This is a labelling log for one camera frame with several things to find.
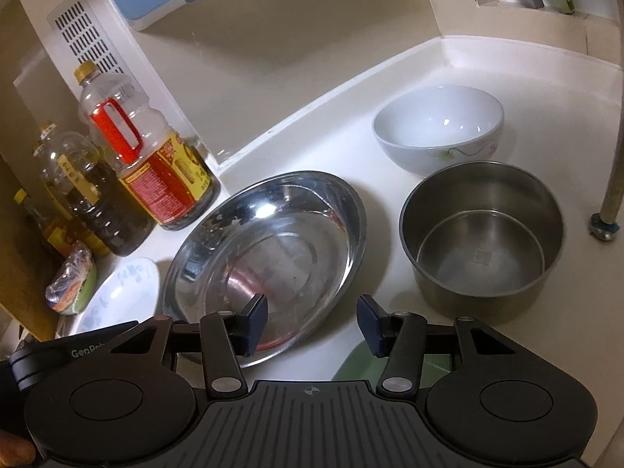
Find green square plate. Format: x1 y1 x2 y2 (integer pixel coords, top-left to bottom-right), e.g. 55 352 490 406
332 341 452 388

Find stainless steel pot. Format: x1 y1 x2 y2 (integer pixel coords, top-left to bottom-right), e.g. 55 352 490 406
399 162 565 324

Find white ceramic bowl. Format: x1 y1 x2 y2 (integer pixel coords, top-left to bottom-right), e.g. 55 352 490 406
372 85 505 177

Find person's hand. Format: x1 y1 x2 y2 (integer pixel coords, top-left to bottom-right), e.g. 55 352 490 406
0 431 37 467

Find white patterned plate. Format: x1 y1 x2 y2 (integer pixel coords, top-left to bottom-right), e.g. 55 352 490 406
69 258 160 335

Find plastic-wrapped green bowl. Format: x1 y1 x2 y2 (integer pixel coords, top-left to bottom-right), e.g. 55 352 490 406
46 242 97 316

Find dark oil bottle yellow label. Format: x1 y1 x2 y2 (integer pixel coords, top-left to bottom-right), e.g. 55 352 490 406
33 122 154 257

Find soy sauce bottle red handle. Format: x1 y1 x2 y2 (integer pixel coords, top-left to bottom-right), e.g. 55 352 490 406
74 60 219 230

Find flexible metal hose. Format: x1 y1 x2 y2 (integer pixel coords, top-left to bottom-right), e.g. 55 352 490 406
588 128 624 243

